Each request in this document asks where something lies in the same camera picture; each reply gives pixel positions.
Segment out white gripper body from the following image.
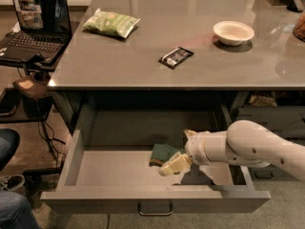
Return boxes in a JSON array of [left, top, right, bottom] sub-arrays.
[[185, 132, 211, 166]]

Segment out green yellow sponge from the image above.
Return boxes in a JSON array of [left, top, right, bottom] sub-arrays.
[[149, 143, 185, 167]]

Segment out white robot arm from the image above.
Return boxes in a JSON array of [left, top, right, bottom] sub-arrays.
[[159, 120, 305, 181]]

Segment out grey side drawer cabinet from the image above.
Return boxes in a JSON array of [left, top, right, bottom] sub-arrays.
[[233, 91, 305, 181]]

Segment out open grey top drawer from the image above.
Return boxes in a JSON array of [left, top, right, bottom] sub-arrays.
[[42, 104, 271, 217]]

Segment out brown object counter edge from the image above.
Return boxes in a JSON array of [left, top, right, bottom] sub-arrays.
[[294, 13, 305, 41]]

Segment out black snack bar wrapper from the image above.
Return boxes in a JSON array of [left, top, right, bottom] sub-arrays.
[[159, 47, 193, 69]]

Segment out white bowl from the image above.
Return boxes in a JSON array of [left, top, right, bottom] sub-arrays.
[[213, 21, 254, 46]]

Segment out green chip bag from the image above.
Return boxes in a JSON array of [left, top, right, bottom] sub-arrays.
[[83, 9, 140, 39]]

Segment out brown box with label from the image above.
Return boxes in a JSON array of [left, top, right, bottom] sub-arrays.
[[12, 74, 50, 99]]

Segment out dark jeans knee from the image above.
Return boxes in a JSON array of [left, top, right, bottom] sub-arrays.
[[0, 128, 20, 171]]

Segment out blue jeans leg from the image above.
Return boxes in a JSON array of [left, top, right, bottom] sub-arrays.
[[0, 191, 41, 229]]

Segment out grey sneaker shoe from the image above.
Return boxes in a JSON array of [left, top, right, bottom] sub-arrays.
[[0, 175, 25, 191]]

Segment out black laptop stand table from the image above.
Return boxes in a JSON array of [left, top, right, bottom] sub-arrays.
[[0, 62, 71, 177]]

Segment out black open laptop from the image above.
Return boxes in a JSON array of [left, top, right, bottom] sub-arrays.
[[0, 0, 71, 66]]

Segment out metal drawer handle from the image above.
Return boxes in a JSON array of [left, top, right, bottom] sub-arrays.
[[137, 201, 173, 217]]

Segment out black floor cables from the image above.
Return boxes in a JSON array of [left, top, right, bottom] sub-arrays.
[[37, 120, 67, 169]]

